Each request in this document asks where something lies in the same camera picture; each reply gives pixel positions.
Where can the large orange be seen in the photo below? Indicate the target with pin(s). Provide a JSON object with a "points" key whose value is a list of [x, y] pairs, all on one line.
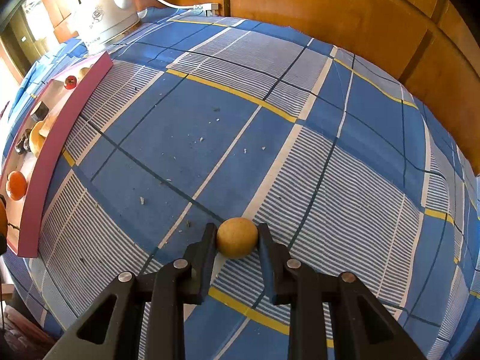
{"points": [[17, 184]]}

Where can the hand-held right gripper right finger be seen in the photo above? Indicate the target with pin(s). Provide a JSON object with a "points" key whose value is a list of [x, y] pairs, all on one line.
{"points": [[273, 270]]}

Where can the wooden door with glass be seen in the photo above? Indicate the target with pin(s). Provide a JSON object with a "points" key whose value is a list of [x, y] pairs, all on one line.
{"points": [[26, 22]]}

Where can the red cherry tomato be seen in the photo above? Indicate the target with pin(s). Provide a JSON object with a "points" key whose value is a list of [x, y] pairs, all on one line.
{"points": [[70, 81]]}

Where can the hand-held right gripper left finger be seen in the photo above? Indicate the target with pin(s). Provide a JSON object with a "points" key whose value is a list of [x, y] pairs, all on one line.
{"points": [[198, 270]]}

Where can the yellow fruit piece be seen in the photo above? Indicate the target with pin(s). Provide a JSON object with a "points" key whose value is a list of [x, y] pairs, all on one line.
{"points": [[37, 137]]}

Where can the small yellow round fruit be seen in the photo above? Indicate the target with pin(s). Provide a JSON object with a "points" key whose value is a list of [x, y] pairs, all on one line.
{"points": [[237, 237], [83, 70]]}

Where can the white power plug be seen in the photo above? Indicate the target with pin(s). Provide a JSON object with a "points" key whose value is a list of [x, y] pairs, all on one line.
{"points": [[205, 7]]}

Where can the wooden wardrobe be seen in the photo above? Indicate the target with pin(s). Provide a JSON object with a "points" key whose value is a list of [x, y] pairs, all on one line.
{"points": [[337, 15]]}

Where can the pink-edged white tray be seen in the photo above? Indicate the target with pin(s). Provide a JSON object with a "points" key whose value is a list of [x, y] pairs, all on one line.
{"points": [[48, 157]]}

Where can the blue plaid tablecloth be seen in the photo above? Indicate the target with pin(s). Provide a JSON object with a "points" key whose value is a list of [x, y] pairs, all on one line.
{"points": [[225, 138]]}

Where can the white floral electric kettle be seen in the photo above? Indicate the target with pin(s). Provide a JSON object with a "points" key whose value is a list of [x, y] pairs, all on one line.
{"points": [[101, 18]]}

